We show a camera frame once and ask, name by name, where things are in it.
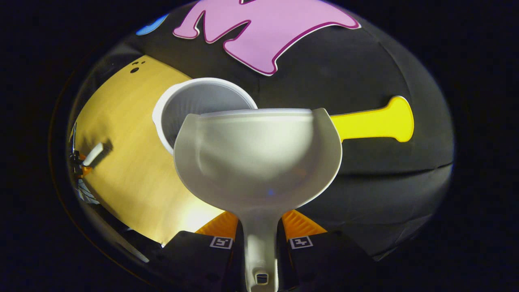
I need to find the white dustpan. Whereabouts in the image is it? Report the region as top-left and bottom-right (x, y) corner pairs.
(174, 107), (343, 292)

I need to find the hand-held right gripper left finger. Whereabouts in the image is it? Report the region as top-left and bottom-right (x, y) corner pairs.
(162, 211), (246, 292)

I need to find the wooden desktop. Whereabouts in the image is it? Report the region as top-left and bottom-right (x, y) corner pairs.
(69, 55), (225, 246)

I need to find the white ribbed garbage bin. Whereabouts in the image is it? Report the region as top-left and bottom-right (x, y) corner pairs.
(152, 77), (258, 157)

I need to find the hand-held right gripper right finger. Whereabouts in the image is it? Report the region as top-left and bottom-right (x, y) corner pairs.
(278, 209), (377, 292)

